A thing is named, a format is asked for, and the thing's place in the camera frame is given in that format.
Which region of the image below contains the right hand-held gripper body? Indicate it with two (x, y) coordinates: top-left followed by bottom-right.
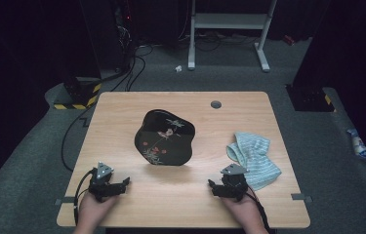
(220, 163), (249, 202)

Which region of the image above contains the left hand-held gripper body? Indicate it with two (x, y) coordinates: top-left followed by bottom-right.
(88, 161), (115, 203)

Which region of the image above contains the light blue striped towel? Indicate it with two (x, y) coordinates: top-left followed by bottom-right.
(225, 131), (282, 192)

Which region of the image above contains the black floral mirror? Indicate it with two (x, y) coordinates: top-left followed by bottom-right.
(134, 108), (196, 167)

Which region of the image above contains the person's left hand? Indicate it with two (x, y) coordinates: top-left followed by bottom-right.
(76, 193), (120, 227)

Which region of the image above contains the person's right hand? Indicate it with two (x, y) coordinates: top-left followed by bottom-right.
(223, 193), (263, 227)

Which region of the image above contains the grey tape strip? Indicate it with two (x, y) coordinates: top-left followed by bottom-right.
(291, 192), (313, 204)
(54, 196), (76, 207)

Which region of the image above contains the black yellow striped base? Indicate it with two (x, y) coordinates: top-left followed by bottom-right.
(286, 84), (337, 113)
(53, 77), (102, 111)

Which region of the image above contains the blue white packet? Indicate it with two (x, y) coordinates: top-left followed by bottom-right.
(346, 128), (366, 162)

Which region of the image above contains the dark equipment rack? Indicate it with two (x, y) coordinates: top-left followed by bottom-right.
(113, 0), (136, 72)

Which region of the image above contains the small red object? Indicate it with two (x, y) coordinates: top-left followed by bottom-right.
(282, 34), (296, 47)

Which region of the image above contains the black curtain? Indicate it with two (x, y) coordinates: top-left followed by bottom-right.
(292, 0), (366, 183)
(0, 0), (102, 203)

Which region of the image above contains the white metal stand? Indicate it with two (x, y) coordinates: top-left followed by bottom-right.
(187, 0), (277, 73)

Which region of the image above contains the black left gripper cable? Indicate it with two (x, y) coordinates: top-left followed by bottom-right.
(72, 169), (96, 227)

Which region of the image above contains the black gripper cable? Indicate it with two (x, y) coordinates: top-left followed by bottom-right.
(72, 169), (96, 227)
(245, 188), (272, 234)

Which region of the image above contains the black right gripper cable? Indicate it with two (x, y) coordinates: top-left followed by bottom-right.
(245, 188), (272, 234)

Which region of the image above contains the black floor cable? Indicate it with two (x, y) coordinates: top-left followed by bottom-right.
(61, 103), (97, 173)

